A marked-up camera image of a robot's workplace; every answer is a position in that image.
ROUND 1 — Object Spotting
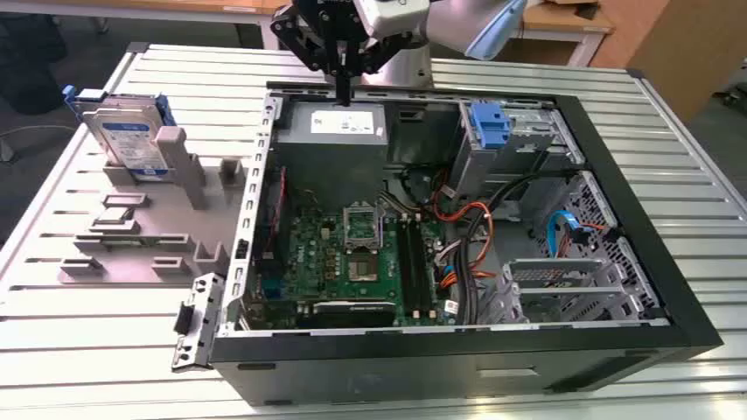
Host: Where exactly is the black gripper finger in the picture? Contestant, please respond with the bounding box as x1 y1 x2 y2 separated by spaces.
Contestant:
267 7 348 108
342 33 424 109

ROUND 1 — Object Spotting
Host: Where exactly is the hard disk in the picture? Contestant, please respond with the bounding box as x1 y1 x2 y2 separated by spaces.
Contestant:
59 86 173 180

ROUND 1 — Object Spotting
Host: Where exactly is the silver disk bay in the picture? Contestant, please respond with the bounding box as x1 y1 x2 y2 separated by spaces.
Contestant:
474 257 649 325

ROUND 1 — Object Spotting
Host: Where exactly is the white-framed wooden desk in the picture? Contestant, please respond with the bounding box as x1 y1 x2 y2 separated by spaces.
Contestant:
42 0 261 49
258 0 617 67

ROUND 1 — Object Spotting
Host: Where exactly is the blue drive cage latch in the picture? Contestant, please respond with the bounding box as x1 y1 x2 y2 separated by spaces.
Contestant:
472 102 509 150

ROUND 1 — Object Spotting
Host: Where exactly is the grey power supply unit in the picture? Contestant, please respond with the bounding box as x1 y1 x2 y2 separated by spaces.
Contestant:
273 101 389 207

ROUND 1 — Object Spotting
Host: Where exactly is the silver optical drive cage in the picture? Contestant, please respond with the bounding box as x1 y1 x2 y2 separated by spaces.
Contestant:
452 102 584 202

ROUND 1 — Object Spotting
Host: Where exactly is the metal socket cover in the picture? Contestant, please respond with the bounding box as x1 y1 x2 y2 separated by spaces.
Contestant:
341 201 384 254

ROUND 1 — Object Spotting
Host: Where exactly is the green motherboard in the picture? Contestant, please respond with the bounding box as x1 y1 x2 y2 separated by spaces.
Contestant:
243 203 462 329

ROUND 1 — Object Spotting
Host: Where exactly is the black office chair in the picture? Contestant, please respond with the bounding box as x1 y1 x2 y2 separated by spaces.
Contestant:
0 12 69 117

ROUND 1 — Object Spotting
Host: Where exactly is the CPU socket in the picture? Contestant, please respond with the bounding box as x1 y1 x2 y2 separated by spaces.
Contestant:
342 252 385 284

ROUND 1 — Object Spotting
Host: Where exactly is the grey parts rack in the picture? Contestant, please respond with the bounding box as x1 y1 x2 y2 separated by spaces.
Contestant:
55 126 249 285

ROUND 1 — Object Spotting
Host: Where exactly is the CPU chip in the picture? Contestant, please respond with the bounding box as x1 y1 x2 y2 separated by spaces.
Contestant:
95 207 135 224

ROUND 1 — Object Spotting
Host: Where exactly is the green RAM stick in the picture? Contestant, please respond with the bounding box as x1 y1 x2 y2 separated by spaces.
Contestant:
101 235 162 247

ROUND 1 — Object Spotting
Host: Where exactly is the black graphics card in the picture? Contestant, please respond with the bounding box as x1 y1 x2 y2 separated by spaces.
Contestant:
293 299 397 329

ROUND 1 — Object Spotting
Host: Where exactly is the black open PC case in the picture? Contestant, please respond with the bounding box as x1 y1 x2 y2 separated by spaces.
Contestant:
170 80 724 408

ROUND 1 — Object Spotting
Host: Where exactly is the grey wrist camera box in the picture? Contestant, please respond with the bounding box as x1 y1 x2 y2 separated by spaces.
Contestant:
353 0 430 40

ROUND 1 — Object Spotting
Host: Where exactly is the thin red wire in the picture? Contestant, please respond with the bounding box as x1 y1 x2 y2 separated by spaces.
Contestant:
258 165 287 263

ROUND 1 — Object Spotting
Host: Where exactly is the locking lever wire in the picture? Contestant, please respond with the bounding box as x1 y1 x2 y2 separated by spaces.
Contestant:
376 205 388 259

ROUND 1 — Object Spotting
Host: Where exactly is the orange wire bundle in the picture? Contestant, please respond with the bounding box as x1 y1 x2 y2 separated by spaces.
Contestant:
430 200 497 281

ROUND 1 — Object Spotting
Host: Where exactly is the blue data wire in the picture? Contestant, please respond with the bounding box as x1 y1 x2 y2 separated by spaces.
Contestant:
546 210 588 260

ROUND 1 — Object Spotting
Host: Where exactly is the black cable bundle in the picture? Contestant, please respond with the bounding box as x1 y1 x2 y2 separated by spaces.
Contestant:
453 168 584 325

